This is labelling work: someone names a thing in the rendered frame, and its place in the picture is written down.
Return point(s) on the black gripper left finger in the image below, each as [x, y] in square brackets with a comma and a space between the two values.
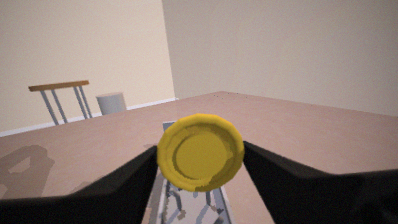
[120, 197]

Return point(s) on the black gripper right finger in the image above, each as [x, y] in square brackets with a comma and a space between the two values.
[295, 193]

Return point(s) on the yellow round plate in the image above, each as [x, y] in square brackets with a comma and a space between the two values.
[200, 152]

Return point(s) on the grey dish rack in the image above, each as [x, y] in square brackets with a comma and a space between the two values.
[179, 206]

